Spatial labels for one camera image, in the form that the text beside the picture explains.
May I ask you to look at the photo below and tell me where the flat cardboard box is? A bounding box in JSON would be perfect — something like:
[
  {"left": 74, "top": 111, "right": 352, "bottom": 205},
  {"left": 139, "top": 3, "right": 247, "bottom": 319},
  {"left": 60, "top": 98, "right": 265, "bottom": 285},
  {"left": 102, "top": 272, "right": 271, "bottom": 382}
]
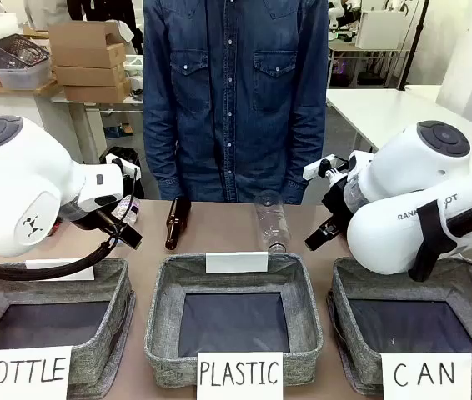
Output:
[
  {"left": 63, "top": 78, "right": 133, "bottom": 104},
  {"left": 53, "top": 64, "right": 128, "bottom": 88}
]

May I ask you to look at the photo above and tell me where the white BOTTLE paper sign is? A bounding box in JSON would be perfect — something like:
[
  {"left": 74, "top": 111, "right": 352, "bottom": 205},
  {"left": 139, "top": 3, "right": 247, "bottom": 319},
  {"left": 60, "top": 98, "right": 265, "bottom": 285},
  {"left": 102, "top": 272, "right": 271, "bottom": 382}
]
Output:
[{"left": 0, "top": 345, "right": 73, "bottom": 400}]

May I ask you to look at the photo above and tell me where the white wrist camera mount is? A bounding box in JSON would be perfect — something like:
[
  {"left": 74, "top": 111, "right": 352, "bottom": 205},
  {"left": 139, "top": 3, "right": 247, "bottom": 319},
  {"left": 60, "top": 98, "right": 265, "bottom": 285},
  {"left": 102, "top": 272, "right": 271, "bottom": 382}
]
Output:
[
  {"left": 105, "top": 152, "right": 141, "bottom": 176},
  {"left": 302, "top": 153, "right": 350, "bottom": 181}
]

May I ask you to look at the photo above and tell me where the grey fabric basket plastic sign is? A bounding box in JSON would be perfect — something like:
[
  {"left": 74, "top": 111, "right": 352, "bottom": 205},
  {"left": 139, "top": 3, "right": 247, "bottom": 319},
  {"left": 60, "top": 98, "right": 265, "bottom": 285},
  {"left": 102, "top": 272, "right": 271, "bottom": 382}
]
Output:
[{"left": 143, "top": 252, "right": 324, "bottom": 389}]

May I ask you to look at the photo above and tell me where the clear plastic storage bin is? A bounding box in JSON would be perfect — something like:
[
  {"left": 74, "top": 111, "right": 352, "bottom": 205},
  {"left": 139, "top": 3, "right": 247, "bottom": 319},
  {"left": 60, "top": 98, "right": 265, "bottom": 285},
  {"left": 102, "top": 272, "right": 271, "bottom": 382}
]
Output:
[{"left": 0, "top": 60, "right": 52, "bottom": 91}]

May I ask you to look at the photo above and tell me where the wooden shelf board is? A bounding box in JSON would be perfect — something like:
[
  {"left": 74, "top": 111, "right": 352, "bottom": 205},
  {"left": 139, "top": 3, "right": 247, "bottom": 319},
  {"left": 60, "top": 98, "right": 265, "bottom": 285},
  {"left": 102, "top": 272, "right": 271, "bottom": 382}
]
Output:
[{"left": 0, "top": 80, "right": 64, "bottom": 98}]

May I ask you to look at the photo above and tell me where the metal frame workbench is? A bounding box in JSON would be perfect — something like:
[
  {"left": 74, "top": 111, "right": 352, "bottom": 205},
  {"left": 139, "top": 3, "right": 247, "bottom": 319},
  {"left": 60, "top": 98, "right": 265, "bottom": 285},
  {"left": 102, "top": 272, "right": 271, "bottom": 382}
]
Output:
[{"left": 328, "top": 41, "right": 408, "bottom": 89}]

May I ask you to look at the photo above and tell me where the brown glass bottle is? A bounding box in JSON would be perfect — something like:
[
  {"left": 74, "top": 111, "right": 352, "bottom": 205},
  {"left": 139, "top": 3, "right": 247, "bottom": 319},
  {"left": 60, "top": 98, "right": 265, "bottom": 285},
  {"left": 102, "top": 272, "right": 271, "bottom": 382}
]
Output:
[{"left": 164, "top": 197, "right": 193, "bottom": 251}]

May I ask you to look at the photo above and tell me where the person's right forearm denim sleeve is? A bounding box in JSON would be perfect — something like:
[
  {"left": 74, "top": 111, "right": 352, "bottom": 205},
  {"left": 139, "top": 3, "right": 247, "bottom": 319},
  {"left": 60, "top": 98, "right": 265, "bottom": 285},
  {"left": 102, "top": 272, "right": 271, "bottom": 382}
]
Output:
[{"left": 143, "top": 95, "right": 183, "bottom": 200}]

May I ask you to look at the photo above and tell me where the black tripod pole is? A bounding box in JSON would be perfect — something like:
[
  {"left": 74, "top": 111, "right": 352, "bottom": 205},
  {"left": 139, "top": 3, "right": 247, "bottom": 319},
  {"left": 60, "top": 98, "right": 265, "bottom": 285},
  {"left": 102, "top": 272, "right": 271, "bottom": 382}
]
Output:
[{"left": 400, "top": 0, "right": 431, "bottom": 89}]

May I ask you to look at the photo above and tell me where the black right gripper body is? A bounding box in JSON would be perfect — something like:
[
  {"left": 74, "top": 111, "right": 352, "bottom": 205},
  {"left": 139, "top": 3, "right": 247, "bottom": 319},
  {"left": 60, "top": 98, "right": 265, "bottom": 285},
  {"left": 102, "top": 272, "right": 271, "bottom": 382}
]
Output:
[{"left": 321, "top": 181, "right": 352, "bottom": 229}]

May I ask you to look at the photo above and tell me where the tilted clear plastic crate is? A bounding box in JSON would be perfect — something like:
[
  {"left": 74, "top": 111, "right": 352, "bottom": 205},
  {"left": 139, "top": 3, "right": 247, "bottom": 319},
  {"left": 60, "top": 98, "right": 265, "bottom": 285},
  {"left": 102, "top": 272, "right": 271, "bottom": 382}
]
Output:
[{"left": 0, "top": 34, "right": 52, "bottom": 70}]

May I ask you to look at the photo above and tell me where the large white table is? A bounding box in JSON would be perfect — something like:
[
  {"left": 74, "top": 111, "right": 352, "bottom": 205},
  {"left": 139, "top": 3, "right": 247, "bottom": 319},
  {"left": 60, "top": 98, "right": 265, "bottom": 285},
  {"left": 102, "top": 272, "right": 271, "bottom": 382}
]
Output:
[{"left": 326, "top": 84, "right": 466, "bottom": 153}]

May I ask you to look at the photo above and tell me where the black right arm cable sleeve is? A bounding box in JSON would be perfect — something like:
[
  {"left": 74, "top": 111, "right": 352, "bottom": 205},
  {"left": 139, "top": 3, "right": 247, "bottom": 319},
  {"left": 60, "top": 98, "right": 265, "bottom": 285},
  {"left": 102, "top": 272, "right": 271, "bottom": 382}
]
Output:
[{"left": 407, "top": 198, "right": 472, "bottom": 283}]

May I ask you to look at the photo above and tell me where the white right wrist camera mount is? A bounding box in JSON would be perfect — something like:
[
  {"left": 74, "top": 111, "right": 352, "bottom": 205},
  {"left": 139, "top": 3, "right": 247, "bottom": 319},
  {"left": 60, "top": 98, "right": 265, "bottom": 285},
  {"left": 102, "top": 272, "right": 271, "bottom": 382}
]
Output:
[{"left": 302, "top": 153, "right": 350, "bottom": 181}]

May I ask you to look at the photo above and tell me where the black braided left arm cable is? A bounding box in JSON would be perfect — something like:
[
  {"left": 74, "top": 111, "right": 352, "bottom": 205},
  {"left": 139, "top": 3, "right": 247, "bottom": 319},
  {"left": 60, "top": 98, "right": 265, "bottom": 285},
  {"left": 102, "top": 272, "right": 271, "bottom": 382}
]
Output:
[{"left": 0, "top": 166, "right": 142, "bottom": 281}]

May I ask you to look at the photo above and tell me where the white equipment box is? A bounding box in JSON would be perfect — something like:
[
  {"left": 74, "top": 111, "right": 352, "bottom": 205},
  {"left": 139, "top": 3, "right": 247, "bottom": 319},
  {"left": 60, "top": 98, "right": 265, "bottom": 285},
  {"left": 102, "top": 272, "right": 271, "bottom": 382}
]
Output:
[{"left": 355, "top": 10, "right": 408, "bottom": 50}]

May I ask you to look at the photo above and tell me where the blank white card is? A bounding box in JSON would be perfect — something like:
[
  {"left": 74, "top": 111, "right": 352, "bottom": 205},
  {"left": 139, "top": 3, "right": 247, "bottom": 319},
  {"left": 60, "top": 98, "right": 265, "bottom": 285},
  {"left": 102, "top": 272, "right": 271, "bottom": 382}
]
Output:
[
  {"left": 205, "top": 251, "right": 269, "bottom": 274},
  {"left": 24, "top": 257, "right": 95, "bottom": 283}
]

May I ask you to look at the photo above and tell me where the white PLASTIC paper sign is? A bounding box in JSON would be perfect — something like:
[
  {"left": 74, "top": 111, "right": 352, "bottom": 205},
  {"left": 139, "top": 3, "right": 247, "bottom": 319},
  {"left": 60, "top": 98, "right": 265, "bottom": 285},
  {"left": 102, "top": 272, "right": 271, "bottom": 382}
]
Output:
[{"left": 196, "top": 352, "right": 284, "bottom": 400}]

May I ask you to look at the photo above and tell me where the white side desk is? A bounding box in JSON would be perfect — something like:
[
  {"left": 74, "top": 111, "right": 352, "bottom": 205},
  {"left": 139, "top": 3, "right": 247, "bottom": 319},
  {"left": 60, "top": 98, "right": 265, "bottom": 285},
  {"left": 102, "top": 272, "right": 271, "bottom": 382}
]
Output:
[{"left": 50, "top": 92, "right": 145, "bottom": 164}]

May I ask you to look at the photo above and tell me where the open cardboard box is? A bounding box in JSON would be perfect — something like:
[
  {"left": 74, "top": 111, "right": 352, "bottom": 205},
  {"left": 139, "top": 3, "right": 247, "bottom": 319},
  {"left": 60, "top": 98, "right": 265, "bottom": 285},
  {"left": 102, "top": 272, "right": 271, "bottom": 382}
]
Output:
[{"left": 48, "top": 20, "right": 128, "bottom": 70}]

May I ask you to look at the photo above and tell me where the large clear plastic bottle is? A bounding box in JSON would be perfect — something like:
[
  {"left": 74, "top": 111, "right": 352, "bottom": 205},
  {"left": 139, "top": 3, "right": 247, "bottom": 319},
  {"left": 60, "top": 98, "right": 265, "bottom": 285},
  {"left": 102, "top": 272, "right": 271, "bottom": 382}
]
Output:
[{"left": 254, "top": 189, "right": 292, "bottom": 254}]

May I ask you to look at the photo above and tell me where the grey fabric basket can sign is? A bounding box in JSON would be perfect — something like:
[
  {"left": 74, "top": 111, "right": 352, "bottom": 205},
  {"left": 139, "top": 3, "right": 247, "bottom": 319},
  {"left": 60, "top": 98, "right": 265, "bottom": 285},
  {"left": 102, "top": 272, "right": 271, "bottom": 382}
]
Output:
[{"left": 326, "top": 254, "right": 472, "bottom": 397}]

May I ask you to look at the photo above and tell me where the black backpack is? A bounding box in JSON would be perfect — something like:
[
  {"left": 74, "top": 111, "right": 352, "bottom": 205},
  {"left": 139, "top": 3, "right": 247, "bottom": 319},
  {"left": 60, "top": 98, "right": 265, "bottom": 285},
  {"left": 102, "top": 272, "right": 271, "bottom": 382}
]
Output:
[{"left": 98, "top": 145, "right": 144, "bottom": 200}]

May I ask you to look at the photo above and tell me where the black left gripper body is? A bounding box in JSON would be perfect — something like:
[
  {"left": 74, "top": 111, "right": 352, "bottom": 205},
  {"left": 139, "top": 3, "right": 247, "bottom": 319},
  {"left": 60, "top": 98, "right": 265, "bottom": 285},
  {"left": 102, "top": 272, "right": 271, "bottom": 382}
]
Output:
[{"left": 68, "top": 198, "right": 127, "bottom": 235}]

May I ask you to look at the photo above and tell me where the person's left forearm denim sleeve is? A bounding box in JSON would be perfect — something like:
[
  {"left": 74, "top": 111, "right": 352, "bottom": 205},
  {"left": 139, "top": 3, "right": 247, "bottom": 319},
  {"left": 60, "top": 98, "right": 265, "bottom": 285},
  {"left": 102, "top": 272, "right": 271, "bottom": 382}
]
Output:
[{"left": 284, "top": 95, "right": 325, "bottom": 205}]

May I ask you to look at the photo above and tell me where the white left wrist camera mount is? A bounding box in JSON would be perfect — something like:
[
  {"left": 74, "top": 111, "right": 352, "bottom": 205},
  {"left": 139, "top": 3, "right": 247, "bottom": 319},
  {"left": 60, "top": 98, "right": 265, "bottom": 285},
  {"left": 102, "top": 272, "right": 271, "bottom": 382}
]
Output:
[{"left": 105, "top": 152, "right": 141, "bottom": 176}]

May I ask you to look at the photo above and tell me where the white CAN paper sign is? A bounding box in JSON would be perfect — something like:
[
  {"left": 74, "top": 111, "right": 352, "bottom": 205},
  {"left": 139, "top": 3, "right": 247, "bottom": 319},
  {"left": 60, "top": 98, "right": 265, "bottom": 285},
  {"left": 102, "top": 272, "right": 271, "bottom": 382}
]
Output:
[{"left": 380, "top": 352, "right": 472, "bottom": 400}]

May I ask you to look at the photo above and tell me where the person in denim shirt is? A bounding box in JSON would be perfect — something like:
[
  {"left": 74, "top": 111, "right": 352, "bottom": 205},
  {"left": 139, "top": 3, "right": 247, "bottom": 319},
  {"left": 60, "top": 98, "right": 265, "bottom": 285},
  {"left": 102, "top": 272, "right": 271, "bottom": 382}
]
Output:
[{"left": 143, "top": 0, "right": 329, "bottom": 205}]

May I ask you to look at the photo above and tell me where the grey fabric basket bottle sign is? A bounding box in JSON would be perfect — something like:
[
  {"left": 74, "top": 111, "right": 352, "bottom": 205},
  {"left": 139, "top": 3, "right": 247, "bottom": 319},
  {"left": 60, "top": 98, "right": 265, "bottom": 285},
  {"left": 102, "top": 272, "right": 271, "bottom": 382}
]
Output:
[{"left": 0, "top": 257, "right": 136, "bottom": 400}]

